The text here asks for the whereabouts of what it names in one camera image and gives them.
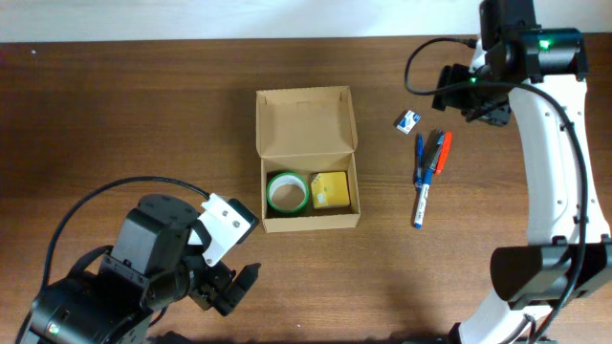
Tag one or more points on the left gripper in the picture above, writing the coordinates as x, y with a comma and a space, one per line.
218, 288

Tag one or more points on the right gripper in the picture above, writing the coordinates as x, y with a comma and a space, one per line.
455, 88

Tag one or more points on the blue white staples box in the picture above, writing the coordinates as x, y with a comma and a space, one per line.
407, 121

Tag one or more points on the blue whiteboard marker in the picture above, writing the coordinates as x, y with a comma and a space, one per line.
423, 195

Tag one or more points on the green tape roll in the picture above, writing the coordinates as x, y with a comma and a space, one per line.
288, 193

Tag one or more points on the blue ballpoint pen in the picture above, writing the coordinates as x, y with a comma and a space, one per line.
418, 171

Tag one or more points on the yellow spiral notepad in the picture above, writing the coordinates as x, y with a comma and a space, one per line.
330, 190

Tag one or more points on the brown cardboard box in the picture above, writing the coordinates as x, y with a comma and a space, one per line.
307, 131

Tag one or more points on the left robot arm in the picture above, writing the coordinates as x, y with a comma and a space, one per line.
166, 251

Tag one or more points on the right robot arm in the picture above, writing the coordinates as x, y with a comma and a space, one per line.
537, 76

